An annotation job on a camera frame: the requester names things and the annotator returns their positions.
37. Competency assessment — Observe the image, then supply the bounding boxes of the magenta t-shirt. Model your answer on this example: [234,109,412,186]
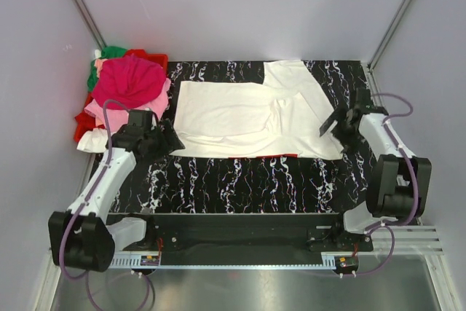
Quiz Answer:
[92,55,167,109]

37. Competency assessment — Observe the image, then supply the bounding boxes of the white t-shirt in bin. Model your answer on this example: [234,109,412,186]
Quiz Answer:
[76,128,108,154]

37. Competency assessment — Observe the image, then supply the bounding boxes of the red t-shirt in bin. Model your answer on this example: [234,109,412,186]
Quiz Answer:
[74,111,95,143]

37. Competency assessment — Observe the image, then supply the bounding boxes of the right aluminium frame post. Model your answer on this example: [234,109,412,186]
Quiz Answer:
[367,0,414,71]

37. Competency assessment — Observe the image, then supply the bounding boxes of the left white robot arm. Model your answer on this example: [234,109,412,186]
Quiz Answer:
[48,109,185,274]

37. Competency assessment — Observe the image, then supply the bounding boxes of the left aluminium frame post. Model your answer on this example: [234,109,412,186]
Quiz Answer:
[72,0,106,50]

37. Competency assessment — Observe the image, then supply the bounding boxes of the white slotted cable duct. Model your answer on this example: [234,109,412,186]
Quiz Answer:
[109,251,336,270]

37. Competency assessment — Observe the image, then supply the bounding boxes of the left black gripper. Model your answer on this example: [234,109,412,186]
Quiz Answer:
[143,119,184,166]

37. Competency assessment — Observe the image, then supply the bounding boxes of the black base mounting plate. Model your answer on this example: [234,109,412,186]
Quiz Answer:
[145,212,376,267]

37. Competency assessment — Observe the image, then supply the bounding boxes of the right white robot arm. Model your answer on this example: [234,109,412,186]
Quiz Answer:
[319,89,432,250]

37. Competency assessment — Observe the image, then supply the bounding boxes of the light pink t-shirt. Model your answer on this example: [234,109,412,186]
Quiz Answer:
[84,79,171,133]

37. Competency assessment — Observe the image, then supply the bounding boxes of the aluminium frame post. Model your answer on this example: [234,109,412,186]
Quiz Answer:
[367,0,414,71]
[72,0,106,50]

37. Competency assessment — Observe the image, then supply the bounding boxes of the green t-shirt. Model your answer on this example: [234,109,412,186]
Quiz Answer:
[87,46,127,92]

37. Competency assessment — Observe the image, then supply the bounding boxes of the white coca-cola t-shirt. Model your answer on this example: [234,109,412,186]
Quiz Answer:
[172,60,343,160]

